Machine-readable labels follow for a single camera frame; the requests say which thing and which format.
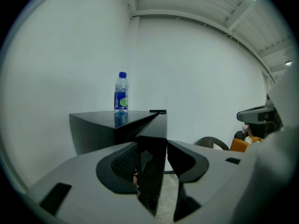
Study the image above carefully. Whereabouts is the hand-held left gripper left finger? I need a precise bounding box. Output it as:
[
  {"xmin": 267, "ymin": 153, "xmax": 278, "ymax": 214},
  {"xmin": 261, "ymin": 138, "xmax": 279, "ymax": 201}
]
[{"xmin": 29, "ymin": 141, "xmax": 155, "ymax": 224}]

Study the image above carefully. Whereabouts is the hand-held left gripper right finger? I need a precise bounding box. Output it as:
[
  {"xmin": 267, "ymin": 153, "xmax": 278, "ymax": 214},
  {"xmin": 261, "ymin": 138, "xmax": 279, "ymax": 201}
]
[{"xmin": 158, "ymin": 140, "xmax": 258, "ymax": 224}]

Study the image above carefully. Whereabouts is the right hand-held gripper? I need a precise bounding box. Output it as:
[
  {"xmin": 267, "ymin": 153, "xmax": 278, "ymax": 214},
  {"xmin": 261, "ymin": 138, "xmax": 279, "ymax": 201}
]
[{"xmin": 236, "ymin": 94, "xmax": 284, "ymax": 139}]

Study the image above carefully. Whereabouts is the black mini fridge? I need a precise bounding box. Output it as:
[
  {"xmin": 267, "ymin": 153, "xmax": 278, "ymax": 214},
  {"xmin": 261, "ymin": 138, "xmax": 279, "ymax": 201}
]
[{"xmin": 69, "ymin": 109, "xmax": 167, "ymax": 156}]

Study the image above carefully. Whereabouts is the black white striped garment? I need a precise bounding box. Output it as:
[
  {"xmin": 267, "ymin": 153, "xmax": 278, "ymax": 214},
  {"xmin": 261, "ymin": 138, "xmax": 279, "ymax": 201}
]
[{"xmin": 234, "ymin": 129, "xmax": 248, "ymax": 141}]

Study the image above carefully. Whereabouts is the white cloth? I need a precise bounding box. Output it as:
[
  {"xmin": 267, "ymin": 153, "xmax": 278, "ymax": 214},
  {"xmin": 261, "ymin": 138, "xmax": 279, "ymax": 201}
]
[{"xmin": 244, "ymin": 136, "xmax": 261, "ymax": 145}]

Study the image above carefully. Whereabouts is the dark wicker chair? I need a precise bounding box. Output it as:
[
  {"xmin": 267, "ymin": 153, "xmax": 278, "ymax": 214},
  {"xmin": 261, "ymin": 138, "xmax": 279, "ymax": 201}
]
[{"xmin": 194, "ymin": 136, "xmax": 230, "ymax": 151}]

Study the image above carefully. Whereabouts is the large orange cushion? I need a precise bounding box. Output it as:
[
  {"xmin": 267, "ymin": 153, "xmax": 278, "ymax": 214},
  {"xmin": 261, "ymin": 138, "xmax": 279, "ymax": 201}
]
[{"xmin": 230, "ymin": 138, "xmax": 249, "ymax": 153}]

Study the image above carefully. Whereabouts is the blue cap water bottle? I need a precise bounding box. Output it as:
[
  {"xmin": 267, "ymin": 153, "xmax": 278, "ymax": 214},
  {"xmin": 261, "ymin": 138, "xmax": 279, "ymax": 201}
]
[{"xmin": 114, "ymin": 71, "xmax": 129, "ymax": 114}]

